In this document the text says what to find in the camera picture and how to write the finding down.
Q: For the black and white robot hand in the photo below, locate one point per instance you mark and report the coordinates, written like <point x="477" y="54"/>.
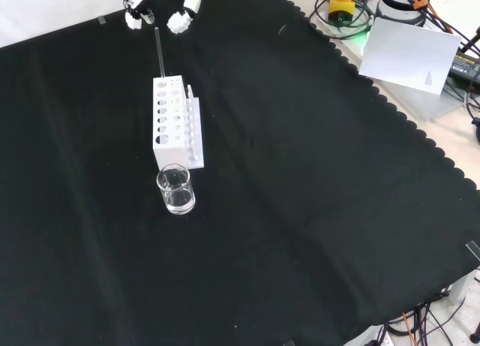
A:
<point x="191" y="0"/>

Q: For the clear glass rod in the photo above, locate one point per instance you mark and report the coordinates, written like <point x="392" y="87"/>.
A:
<point x="160" y="53"/>

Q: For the white test tube rack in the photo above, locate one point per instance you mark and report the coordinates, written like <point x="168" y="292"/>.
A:
<point x="168" y="151"/>

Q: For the clear cloth clip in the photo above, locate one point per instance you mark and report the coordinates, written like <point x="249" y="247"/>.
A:
<point x="473" y="249"/>
<point x="101" y="20"/>

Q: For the yellow stop button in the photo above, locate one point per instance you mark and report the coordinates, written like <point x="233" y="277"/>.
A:
<point x="341" y="8"/>

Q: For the clear glass beaker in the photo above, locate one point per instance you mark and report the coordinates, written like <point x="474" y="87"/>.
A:
<point x="180" y="203"/>

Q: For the black table cloth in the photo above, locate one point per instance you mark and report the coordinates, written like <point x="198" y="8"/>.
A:
<point x="300" y="173"/>

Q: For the pale board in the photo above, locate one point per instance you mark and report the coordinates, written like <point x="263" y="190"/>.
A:
<point x="408" y="57"/>

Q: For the black power adapter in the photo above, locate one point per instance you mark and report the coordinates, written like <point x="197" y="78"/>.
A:
<point x="465" y="66"/>

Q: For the white table leg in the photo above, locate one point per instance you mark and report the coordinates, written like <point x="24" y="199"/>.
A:
<point x="463" y="287"/>

